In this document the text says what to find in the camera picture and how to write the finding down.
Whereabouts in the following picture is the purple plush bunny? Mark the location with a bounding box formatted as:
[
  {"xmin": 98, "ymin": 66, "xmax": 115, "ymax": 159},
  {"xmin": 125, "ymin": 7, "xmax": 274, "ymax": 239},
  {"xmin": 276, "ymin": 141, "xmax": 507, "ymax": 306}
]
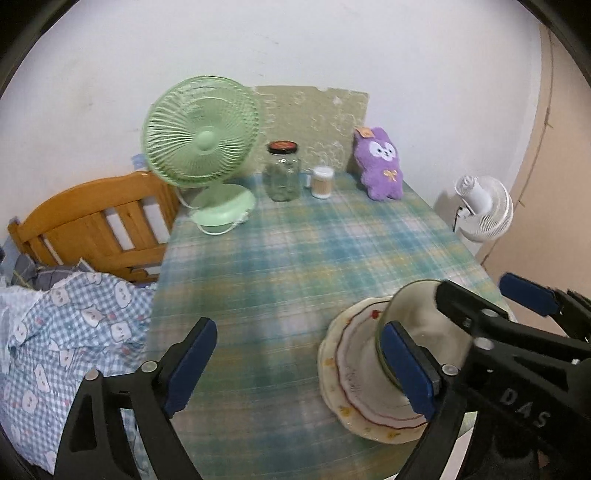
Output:
[{"xmin": 353, "ymin": 127, "xmax": 404, "ymax": 201}]

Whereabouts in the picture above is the grey pillow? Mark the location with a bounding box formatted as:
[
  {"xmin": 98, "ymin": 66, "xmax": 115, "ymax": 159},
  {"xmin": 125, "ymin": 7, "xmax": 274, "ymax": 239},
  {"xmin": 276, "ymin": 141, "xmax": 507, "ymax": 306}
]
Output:
[{"xmin": 0, "ymin": 251, "xmax": 98, "ymax": 291}]

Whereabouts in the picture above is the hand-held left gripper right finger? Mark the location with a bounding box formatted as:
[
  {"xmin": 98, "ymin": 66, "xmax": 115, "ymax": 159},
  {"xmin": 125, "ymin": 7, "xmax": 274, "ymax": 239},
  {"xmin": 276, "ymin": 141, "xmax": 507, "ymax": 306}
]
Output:
[{"xmin": 380, "ymin": 320, "xmax": 481, "ymax": 480}]

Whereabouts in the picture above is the green printed board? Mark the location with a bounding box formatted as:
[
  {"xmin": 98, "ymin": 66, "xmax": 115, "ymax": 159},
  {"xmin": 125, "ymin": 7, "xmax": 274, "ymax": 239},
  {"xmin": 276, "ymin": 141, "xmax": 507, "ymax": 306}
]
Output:
[{"xmin": 252, "ymin": 85, "xmax": 370, "ymax": 175}]

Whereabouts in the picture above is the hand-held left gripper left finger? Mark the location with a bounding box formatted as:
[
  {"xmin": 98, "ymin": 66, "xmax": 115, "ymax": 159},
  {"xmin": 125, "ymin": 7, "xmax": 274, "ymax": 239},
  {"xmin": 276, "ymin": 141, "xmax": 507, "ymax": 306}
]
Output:
[{"xmin": 53, "ymin": 316, "xmax": 219, "ymax": 480}]

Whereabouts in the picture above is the cotton swab container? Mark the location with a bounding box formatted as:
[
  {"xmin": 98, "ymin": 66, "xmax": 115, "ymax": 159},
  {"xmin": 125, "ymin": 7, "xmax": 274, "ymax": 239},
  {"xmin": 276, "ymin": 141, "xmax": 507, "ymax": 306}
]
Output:
[{"xmin": 310, "ymin": 167, "xmax": 335, "ymax": 200}]

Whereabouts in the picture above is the large yellow floral plate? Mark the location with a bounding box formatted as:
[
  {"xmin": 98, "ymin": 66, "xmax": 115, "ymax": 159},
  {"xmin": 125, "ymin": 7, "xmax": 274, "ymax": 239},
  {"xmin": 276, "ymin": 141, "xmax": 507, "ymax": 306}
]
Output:
[{"xmin": 318, "ymin": 296, "xmax": 432, "ymax": 445}]

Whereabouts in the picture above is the blue checked printed blanket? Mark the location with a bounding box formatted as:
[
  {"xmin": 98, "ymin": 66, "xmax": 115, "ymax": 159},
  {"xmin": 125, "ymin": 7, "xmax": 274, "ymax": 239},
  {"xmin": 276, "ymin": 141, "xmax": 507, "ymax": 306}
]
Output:
[{"xmin": 0, "ymin": 271, "xmax": 155, "ymax": 474}]

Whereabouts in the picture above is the green desk fan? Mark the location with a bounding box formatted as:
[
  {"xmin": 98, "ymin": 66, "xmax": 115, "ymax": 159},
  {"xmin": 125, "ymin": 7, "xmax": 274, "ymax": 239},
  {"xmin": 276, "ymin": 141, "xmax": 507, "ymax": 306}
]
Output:
[{"xmin": 141, "ymin": 75, "xmax": 260, "ymax": 236}]

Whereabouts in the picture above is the white plate with red pattern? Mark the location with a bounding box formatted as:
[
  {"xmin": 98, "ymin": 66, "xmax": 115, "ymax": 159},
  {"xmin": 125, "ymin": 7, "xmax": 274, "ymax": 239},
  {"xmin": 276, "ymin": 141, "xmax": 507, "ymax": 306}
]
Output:
[{"xmin": 336, "ymin": 302, "xmax": 428, "ymax": 423}]

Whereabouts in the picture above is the white clip fan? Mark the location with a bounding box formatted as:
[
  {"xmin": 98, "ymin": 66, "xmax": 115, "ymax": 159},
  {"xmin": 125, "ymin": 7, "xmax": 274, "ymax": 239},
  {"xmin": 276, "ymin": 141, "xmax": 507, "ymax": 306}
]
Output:
[{"xmin": 452, "ymin": 174, "xmax": 514, "ymax": 243}]

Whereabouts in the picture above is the glass jar with dark lid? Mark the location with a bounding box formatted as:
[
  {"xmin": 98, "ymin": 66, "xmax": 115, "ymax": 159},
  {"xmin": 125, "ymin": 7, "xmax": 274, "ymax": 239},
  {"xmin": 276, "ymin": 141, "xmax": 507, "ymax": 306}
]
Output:
[{"xmin": 264, "ymin": 141, "xmax": 302, "ymax": 203}]

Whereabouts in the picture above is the wooden headboard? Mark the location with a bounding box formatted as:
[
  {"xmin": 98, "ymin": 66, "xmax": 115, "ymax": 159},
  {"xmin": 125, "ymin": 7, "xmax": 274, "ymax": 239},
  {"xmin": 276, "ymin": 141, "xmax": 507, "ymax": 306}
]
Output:
[{"xmin": 7, "ymin": 171, "xmax": 181, "ymax": 284}]

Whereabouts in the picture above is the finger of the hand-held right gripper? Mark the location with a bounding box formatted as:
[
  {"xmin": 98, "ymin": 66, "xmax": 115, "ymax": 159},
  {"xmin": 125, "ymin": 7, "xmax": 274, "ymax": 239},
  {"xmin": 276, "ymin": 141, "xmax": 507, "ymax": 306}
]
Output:
[
  {"xmin": 435, "ymin": 278, "xmax": 513, "ymax": 342},
  {"xmin": 499, "ymin": 272, "xmax": 591, "ymax": 344}
]

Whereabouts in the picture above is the cream floral bowl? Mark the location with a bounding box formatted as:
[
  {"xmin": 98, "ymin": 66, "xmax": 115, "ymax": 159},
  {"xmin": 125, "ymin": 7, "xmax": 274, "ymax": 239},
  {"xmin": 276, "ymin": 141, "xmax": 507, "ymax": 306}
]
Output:
[{"xmin": 376, "ymin": 278, "xmax": 476, "ymax": 407}]

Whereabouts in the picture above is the beige door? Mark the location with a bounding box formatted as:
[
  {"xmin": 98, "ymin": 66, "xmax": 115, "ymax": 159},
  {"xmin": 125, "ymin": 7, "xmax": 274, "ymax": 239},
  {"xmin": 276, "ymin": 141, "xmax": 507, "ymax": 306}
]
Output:
[{"xmin": 475, "ymin": 23, "xmax": 591, "ymax": 324}]

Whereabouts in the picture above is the plaid tablecloth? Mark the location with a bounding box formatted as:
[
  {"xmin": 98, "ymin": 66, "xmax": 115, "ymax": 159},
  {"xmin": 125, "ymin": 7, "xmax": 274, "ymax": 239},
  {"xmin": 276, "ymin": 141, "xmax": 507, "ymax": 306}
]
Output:
[{"xmin": 134, "ymin": 171, "xmax": 518, "ymax": 478}]

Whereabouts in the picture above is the white fan cable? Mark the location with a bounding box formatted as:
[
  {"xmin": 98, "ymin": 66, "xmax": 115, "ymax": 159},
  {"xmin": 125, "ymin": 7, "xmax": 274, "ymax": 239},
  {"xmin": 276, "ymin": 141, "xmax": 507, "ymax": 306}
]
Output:
[{"xmin": 178, "ymin": 189, "xmax": 247, "ymax": 236}]

